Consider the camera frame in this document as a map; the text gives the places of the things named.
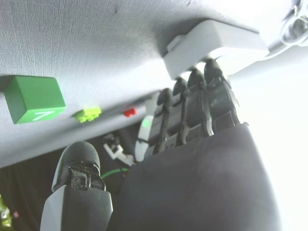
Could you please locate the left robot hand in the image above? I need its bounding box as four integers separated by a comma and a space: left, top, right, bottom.
39, 58, 283, 231

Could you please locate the white power strip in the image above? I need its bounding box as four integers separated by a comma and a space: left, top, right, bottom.
162, 19, 270, 80

